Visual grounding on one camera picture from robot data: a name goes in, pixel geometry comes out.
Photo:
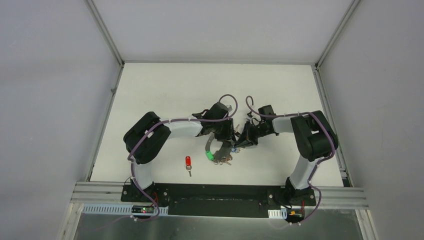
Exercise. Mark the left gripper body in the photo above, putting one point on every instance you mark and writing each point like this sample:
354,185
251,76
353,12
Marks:
226,134

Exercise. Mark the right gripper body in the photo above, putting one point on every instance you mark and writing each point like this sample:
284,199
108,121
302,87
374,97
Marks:
257,131

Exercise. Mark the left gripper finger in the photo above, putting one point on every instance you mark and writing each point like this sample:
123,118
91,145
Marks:
221,137
231,137

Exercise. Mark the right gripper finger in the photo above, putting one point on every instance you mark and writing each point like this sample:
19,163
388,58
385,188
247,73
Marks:
246,130
245,142

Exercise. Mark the metal keyring plate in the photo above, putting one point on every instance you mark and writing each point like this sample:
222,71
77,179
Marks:
224,150

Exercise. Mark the green tag key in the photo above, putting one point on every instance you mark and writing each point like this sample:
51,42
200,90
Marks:
209,155

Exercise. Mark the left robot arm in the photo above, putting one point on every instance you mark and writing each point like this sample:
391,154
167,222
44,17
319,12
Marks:
146,138

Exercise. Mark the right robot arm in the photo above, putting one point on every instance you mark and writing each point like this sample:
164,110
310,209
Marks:
315,141

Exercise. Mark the red tag key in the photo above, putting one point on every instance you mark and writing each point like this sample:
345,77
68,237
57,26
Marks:
188,165

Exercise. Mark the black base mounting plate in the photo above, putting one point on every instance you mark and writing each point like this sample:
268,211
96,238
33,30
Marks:
224,208

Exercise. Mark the aluminium front rail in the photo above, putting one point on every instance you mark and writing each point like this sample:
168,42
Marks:
338,198

